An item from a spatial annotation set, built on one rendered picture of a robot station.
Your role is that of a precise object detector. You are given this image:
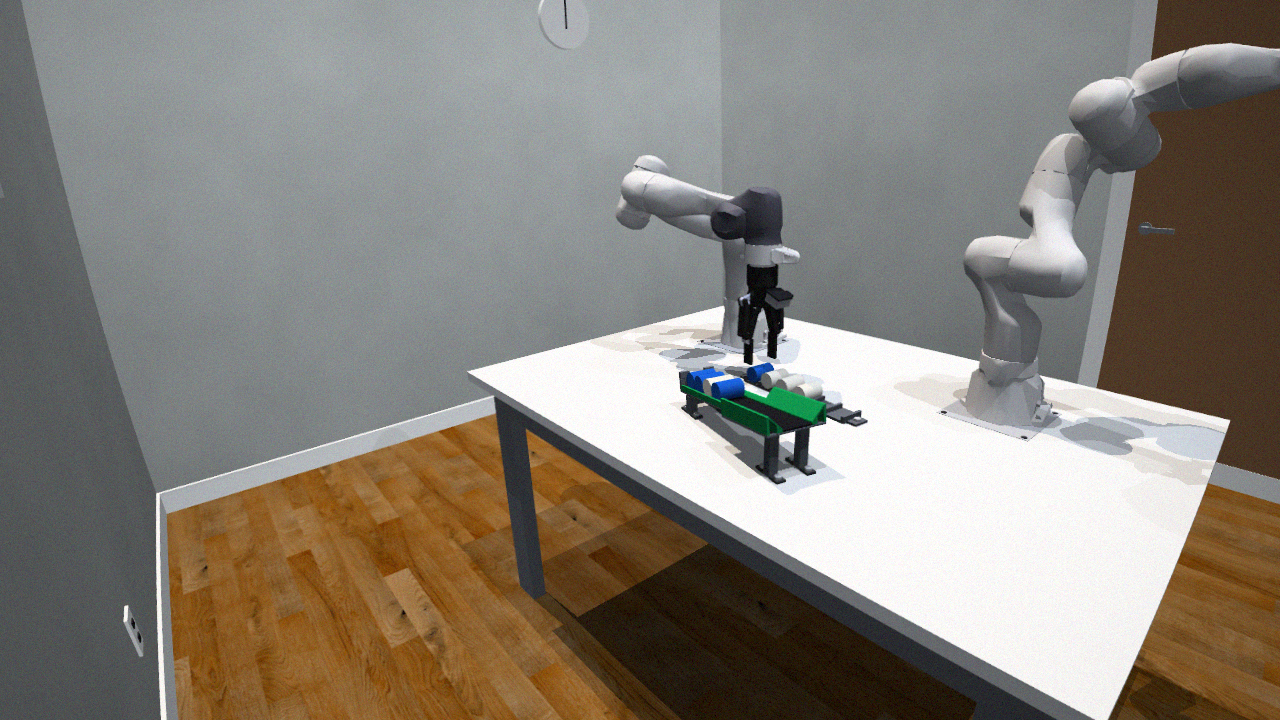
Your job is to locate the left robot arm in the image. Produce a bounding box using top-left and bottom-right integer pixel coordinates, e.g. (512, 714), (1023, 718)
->
(959, 44), (1280, 427)

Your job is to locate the blue cylinder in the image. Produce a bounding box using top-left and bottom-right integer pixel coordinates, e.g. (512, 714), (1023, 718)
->
(748, 363), (774, 383)
(710, 378), (745, 400)
(694, 372), (724, 393)
(686, 368), (716, 389)

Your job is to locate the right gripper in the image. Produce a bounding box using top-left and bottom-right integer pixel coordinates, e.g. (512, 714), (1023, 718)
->
(737, 264), (785, 365)

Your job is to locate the grey cylinder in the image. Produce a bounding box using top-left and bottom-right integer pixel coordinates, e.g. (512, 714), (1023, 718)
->
(762, 368), (788, 389)
(776, 374), (805, 393)
(794, 380), (823, 398)

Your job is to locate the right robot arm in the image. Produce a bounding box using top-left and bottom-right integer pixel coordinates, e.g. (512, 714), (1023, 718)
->
(614, 155), (800, 348)

